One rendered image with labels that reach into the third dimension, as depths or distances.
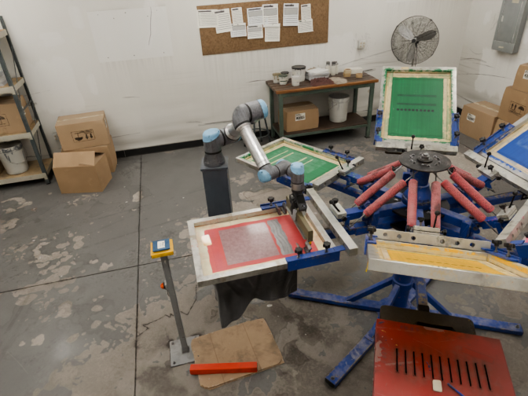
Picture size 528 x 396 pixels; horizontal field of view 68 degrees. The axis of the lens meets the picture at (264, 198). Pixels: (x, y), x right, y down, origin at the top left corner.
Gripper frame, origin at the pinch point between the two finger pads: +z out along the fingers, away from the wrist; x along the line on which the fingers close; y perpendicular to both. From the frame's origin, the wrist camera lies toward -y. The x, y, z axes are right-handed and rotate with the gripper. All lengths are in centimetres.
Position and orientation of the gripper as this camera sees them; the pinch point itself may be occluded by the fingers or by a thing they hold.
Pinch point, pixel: (298, 218)
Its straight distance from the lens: 234.6
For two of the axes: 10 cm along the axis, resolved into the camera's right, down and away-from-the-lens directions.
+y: -2.5, -4.9, 8.3
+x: -9.7, 1.7, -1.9
